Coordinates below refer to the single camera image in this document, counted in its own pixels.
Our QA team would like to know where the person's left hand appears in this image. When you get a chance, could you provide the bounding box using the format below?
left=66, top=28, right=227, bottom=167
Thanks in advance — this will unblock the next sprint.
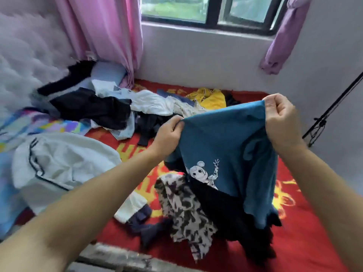
left=149, top=115, right=185, bottom=162

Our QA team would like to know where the person's left forearm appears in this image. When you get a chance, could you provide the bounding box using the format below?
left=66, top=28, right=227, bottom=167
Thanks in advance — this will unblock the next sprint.
left=0, top=147, right=171, bottom=272

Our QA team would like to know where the black floor lamp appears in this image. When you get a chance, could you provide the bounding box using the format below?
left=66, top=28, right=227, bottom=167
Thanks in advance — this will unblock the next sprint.
left=302, top=71, right=363, bottom=148

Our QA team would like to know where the blue patterned pillow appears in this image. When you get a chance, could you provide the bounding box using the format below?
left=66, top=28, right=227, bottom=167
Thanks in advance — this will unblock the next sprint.
left=0, top=107, right=94, bottom=238

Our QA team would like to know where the person's right forearm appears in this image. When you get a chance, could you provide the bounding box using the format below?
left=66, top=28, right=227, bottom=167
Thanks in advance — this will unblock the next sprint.
left=281, top=144, right=363, bottom=272

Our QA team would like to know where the pale blue pillow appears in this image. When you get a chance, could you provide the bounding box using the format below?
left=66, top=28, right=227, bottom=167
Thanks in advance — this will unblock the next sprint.
left=88, top=60, right=128, bottom=85

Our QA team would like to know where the person's right hand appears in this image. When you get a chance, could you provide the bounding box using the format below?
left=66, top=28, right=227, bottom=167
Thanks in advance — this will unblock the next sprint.
left=262, top=93, right=307, bottom=159

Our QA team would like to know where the white tufted headboard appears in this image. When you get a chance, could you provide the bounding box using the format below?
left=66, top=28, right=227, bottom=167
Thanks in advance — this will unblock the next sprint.
left=0, top=11, right=77, bottom=125

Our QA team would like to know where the black garment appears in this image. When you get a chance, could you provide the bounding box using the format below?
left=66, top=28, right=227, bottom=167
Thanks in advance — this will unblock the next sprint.
left=187, top=175, right=282, bottom=264

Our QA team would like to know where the wide pink curtain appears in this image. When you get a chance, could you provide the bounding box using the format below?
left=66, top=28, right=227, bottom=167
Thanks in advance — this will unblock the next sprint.
left=54, top=0, right=144, bottom=88

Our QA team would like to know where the dark framed window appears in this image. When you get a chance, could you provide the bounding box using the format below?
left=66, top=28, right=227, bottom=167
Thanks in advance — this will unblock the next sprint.
left=140, top=0, right=290, bottom=36

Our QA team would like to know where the red and yellow blanket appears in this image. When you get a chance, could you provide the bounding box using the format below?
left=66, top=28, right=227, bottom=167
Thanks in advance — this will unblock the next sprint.
left=0, top=79, right=347, bottom=272

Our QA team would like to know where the teal cartoon print shirt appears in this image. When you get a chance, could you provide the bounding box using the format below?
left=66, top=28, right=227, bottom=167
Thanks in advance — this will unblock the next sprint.
left=164, top=100, right=280, bottom=230

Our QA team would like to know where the pile of mixed clothes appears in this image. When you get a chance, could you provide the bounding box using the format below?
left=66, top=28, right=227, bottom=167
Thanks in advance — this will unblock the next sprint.
left=11, top=59, right=228, bottom=261

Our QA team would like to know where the narrow pink curtain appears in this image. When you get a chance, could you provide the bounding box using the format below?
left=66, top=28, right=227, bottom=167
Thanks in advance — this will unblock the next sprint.
left=260, top=0, right=313, bottom=75

